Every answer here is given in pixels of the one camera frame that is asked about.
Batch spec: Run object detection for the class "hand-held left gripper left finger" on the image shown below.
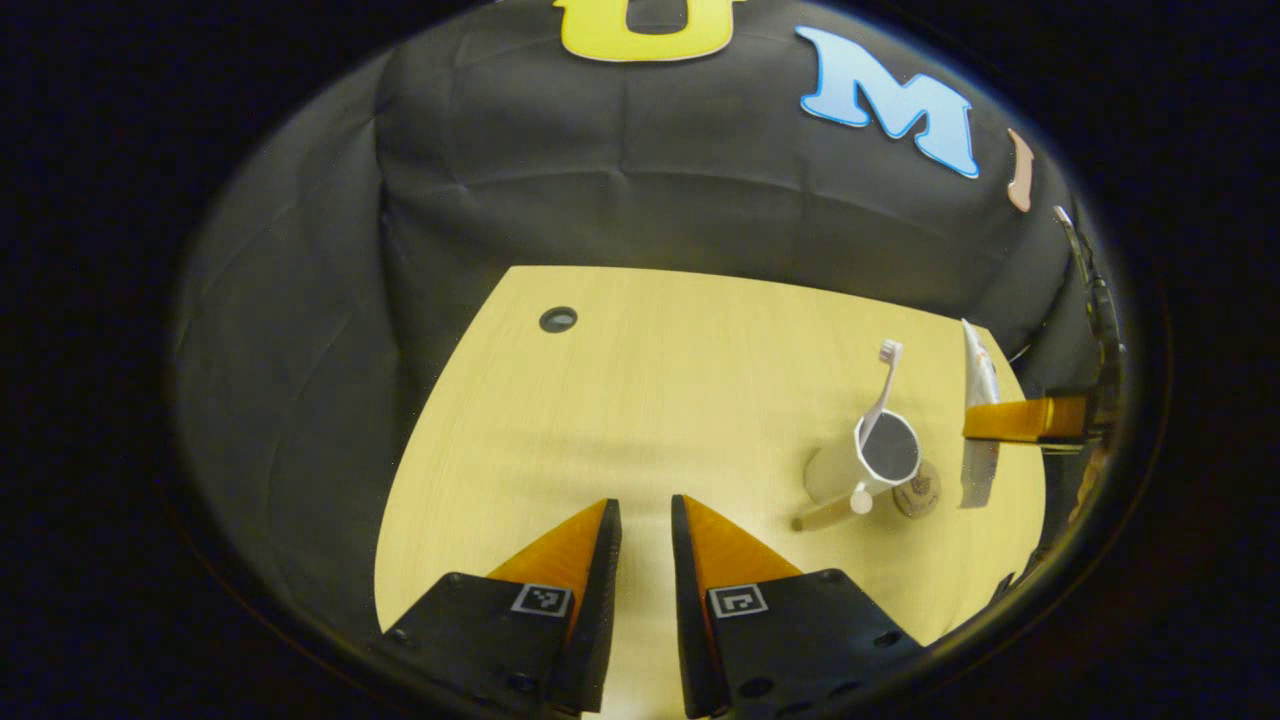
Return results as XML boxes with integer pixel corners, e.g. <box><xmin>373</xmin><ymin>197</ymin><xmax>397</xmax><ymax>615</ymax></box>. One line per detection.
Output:
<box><xmin>375</xmin><ymin>498</ymin><xmax>623</xmax><ymax>717</ymax></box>

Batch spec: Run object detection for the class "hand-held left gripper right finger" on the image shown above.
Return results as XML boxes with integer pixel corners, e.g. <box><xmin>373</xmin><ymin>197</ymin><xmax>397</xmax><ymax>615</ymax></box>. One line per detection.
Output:
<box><xmin>670</xmin><ymin>494</ymin><xmax>926</xmax><ymax>719</ymax></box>

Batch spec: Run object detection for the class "white toothpaste tube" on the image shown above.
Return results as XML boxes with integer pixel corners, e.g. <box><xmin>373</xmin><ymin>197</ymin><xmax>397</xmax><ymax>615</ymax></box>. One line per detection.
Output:
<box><xmin>958</xmin><ymin>318</ymin><xmax>1003</xmax><ymax>511</ymax></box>

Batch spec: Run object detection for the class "round cork coaster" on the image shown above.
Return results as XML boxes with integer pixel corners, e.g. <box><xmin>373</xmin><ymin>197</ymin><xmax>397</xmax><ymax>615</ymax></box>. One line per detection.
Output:
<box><xmin>893</xmin><ymin>460</ymin><xmax>942</xmax><ymax>519</ymax></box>

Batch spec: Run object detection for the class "white toothbrush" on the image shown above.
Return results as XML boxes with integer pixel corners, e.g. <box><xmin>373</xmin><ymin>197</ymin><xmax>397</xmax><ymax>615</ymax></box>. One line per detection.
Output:
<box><xmin>858</xmin><ymin>339</ymin><xmax>905</xmax><ymax>451</ymax></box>

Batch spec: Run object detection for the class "white cup with handle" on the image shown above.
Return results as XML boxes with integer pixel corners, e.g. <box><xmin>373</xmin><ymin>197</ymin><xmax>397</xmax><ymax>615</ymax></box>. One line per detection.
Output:
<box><xmin>792</xmin><ymin>408</ymin><xmax>923</xmax><ymax>533</ymax></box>

